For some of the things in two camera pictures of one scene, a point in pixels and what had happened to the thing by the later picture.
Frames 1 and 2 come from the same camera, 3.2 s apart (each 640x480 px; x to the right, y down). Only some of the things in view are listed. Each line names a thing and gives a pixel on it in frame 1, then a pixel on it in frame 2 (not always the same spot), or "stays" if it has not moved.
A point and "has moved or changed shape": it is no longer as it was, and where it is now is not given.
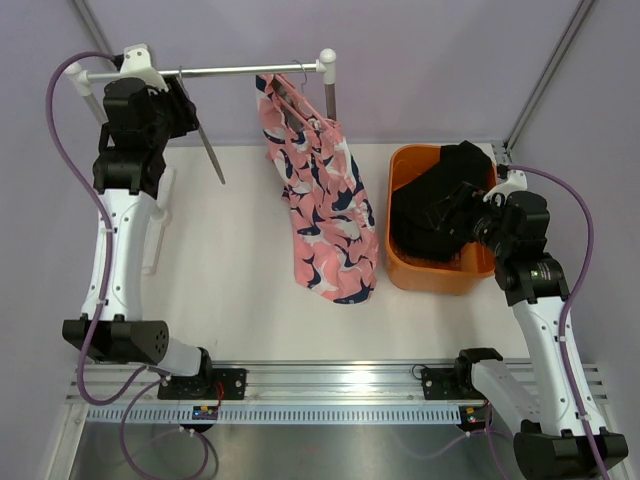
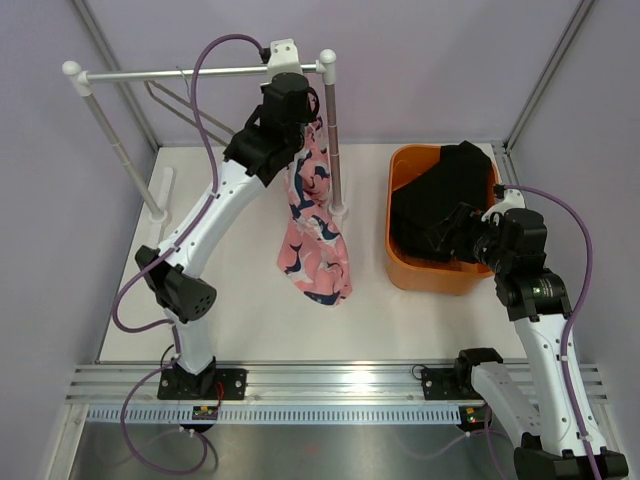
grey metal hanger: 203,136 has moved or changed shape
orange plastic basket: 473,266 stays
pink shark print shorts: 326,188 has moved or changed shape
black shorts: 413,231 stays
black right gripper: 466,199 → 465,219
